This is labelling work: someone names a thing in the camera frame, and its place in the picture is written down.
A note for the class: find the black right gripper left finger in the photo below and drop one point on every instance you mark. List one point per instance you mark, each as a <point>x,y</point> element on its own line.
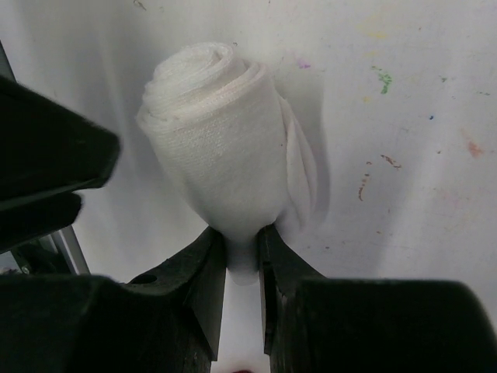
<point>167,319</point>

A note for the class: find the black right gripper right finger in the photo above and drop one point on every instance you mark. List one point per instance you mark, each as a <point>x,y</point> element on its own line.
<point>312,323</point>

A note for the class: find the plain white sock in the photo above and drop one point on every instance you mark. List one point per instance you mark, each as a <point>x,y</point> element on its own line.
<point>232,146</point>

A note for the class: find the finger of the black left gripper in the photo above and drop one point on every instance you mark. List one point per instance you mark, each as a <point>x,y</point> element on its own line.
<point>48,150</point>

